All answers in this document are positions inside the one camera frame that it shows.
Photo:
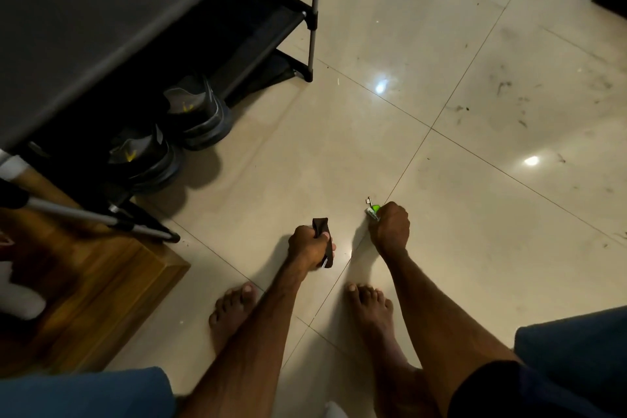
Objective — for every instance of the low wooden table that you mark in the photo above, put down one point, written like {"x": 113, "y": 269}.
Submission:
{"x": 88, "y": 285}

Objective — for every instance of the person's black shirt sleeve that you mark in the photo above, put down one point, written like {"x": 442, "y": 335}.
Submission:
{"x": 529, "y": 393}

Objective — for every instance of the small green object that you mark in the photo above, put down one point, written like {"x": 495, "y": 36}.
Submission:
{"x": 373, "y": 208}

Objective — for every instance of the small black object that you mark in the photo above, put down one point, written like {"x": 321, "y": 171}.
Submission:
{"x": 322, "y": 227}

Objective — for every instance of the person's left hand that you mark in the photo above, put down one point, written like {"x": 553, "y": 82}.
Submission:
{"x": 309, "y": 248}

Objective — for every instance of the person's blue shorts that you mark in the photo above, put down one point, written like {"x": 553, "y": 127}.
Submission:
{"x": 578, "y": 344}

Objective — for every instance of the black shoe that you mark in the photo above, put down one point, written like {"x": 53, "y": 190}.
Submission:
{"x": 201, "y": 119}
{"x": 142, "y": 163}

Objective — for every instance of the person's right hand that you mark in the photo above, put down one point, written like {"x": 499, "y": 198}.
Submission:
{"x": 392, "y": 229}

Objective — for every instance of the person's right forearm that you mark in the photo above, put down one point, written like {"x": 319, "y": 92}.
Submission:
{"x": 441, "y": 325}

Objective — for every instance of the person's left forearm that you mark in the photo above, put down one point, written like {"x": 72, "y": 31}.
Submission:
{"x": 250, "y": 344}

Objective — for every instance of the black shoe rack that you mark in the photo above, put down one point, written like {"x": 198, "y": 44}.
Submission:
{"x": 98, "y": 21}

